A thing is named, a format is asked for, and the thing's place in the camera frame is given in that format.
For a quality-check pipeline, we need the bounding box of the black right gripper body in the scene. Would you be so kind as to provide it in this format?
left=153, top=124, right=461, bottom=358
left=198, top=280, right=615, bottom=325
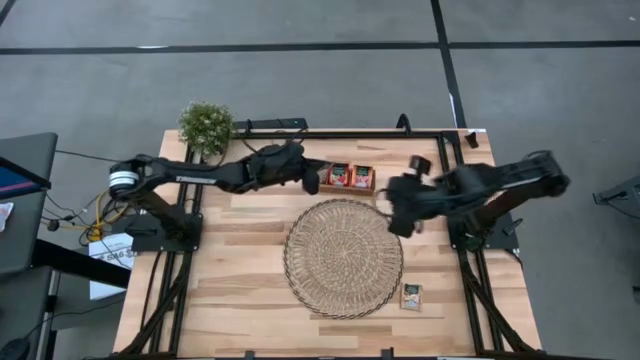
left=386, top=171, right=454, bottom=239

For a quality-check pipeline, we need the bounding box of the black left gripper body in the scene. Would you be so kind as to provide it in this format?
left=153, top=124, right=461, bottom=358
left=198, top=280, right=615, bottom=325
left=246, top=159, right=322, bottom=197

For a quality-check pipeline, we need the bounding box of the red strawberry tea bag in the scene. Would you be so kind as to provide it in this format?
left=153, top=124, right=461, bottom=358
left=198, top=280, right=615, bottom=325
left=327, top=162, right=351, bottom=188

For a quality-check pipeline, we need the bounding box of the orange tea bag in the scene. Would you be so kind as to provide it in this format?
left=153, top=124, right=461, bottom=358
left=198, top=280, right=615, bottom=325
left=350, top=164, right=375, bottom=190

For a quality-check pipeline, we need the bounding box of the beige vanilla cinnamon tea bag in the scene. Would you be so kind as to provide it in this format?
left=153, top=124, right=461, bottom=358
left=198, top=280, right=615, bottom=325
left=399, top=282, right=424, bottom=312

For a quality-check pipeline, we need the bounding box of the wooden tea organiser box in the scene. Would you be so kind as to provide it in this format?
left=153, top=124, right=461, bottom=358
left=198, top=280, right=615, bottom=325
left=317, top=160, right=377, bottom=197

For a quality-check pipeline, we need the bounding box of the black mounting bar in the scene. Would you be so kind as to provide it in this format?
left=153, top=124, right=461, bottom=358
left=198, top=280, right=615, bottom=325
left=233, top=117, right=309, bottom=132

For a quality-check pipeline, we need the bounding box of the round woven straw placemat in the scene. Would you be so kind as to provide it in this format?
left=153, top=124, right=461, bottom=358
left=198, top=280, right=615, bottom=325
left=282, top=197, right=405, bottom=320

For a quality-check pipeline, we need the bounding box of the green potted plant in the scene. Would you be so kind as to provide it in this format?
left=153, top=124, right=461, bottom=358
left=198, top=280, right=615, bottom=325
left=177, top=99, right=236, bottom=160

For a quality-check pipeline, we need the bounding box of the white paper sheet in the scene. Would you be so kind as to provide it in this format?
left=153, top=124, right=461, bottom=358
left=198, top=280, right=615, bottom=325
left=88, top=232, right=136, bottom=301

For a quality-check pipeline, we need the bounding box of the black desk crossbar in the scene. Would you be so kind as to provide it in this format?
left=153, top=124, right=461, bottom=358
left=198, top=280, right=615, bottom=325
left=32, top=238, right=131, bottom=290

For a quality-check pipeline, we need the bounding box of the grey office desk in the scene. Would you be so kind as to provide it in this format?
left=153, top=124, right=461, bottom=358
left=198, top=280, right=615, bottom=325
left=0, top=132, right=59, bottom=360

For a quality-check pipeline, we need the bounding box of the dark blue screen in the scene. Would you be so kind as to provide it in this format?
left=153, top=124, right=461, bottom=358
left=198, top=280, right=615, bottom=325
left=0, top=156, right=53, bottom=201

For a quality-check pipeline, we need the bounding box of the white crumpled object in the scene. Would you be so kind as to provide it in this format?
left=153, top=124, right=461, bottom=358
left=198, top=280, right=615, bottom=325
left=0, top=201, right=15, bottom=234

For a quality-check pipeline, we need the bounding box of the black computer mouse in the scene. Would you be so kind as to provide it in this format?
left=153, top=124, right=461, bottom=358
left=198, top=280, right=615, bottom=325
left=0, top=337, right=31, bottom=360

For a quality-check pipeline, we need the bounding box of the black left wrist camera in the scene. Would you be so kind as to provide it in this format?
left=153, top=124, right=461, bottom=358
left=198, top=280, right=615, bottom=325
left=272, top=141, right=306, bottom=164

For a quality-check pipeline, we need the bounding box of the black aluminium table frame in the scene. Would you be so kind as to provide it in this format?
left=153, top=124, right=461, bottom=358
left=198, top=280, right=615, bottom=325
left=112, top=127, right=544, bottom=360

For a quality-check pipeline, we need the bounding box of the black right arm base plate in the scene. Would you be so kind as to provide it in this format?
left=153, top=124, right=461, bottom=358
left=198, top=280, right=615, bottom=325
left=445, top=209, right=520, bottom=251

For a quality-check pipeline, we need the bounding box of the black lever handle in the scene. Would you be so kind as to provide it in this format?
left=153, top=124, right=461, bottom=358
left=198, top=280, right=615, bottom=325
left=501, top=216, right=524, bottom=237

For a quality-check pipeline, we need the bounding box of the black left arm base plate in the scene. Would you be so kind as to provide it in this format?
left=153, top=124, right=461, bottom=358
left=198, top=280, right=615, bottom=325
left=110, top=214, right=204, bottom=253

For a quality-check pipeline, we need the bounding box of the yellow cable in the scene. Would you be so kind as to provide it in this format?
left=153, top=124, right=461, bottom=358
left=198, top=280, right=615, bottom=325
left=84, top=188, right=129, bottom=242

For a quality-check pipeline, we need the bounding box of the thin black floor cable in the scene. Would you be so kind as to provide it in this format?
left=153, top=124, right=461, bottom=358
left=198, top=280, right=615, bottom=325
left=54, top=148, right=121, bottom=164

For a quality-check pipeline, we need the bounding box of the black cable bundle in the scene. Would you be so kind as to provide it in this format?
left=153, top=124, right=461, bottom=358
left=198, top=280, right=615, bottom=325
left=42, top=189, right=131, bottom=246

